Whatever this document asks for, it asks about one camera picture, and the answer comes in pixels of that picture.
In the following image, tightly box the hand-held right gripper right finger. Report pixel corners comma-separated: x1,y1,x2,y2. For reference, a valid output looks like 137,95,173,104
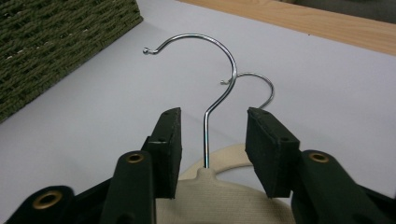
245,106,302,199

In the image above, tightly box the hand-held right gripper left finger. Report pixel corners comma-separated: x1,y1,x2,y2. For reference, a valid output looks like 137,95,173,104
141,106,183,200

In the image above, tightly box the beige velvet clothes hanger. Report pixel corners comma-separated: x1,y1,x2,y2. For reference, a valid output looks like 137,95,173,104
178,72,276,181
142,33,297,224

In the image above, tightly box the green woven storage basket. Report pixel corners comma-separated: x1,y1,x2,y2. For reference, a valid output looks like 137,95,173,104
0,0,145,124

